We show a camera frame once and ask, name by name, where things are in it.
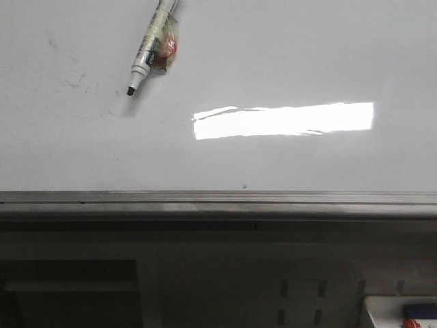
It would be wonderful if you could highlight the white black-tipped whiteboard marker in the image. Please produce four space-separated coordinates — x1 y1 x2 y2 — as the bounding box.
127 1 179 96

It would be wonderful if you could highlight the white perforated stand panel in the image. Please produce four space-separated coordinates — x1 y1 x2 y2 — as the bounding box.
136 243 436 327

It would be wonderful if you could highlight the white plastic marker tray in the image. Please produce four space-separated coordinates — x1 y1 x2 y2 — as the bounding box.
360 296 436 327

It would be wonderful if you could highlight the red-capped marker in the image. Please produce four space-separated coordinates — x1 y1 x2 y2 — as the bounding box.
402 318 421 328

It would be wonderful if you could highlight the blue-capped marker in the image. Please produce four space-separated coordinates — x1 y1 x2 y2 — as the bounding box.
403 303 437 320

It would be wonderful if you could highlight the white whiteboard with metal frame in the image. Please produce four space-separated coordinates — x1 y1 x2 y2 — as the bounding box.
1 1 436 217

